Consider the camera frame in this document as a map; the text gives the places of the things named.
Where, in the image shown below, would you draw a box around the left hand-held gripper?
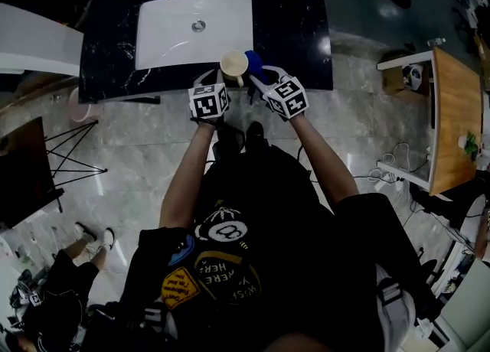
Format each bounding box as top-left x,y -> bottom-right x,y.
187,69 -> 231,122

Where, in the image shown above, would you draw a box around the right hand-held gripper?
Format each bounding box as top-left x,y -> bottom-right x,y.
248,65 -> 310,122

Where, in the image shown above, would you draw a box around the blue cloth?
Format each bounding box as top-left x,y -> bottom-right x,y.
243,50 -> 270,84

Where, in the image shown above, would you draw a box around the beige cup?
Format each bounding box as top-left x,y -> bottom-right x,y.
220,50 -> 250,88

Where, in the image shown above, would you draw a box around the person's right forearm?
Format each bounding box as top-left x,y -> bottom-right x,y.
286,111 -> 361,210

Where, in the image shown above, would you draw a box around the grey shoulder bag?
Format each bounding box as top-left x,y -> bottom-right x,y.
374,264 -> 417,352

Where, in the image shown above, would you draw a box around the person's left forearm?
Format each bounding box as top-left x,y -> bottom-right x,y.
158,116 -> 225,230

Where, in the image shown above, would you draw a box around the black marble sink counter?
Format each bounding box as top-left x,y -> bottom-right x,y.
78,0 -> 333,105

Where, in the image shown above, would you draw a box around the white sink basin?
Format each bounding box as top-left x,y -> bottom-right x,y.
134,0 -> 254,71

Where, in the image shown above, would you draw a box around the person's black right shoe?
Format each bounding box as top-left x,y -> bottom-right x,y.
244,120 -> 270,149

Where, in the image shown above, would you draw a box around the person's black shoe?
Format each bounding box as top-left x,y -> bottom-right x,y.
212,124 -> 246,161
244,120 -> 270,149

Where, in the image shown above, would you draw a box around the person's black left shoe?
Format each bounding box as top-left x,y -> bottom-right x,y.
212,124 -> 246,161

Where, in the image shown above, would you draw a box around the brown cardboard box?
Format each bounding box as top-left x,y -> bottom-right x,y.
382,60 -> 433,96

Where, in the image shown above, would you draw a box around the person's black printed shirt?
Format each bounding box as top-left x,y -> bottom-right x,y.
114,145 -> 439,352

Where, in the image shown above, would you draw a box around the small potted plant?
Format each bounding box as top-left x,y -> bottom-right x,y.
457,131 -> 480,161

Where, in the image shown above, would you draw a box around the white cables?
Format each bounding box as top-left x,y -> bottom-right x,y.
366,142 -> 413,186

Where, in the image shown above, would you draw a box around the wooden table with white frame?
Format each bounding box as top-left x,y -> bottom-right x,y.
377,46 -> 485,197

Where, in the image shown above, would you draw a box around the wire-legged side table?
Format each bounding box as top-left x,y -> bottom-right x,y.
0,116 -> 109,230

